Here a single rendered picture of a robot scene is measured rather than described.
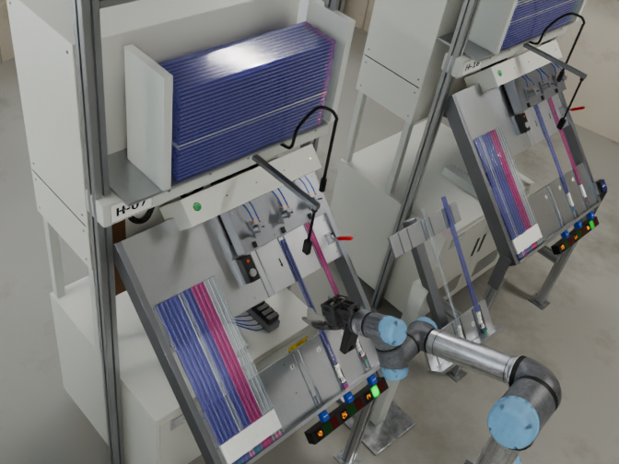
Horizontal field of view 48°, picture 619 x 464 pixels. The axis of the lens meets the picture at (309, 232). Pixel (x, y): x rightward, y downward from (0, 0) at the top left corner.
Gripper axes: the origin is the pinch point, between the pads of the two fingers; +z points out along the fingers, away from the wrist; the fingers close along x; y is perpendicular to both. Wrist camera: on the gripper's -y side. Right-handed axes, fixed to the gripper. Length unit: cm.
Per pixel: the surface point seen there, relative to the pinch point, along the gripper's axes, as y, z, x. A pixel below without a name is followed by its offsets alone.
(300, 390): -17.6, -3.8, 14.8
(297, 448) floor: -77, 47, -10
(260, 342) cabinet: -15.1, 29.4, 3.8
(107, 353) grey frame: 6, 34, 53
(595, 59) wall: 4, 85, -347
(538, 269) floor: -78, 46, -189
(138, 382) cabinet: -10, 38, 45
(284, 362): -7.6, -1.2, 16.1
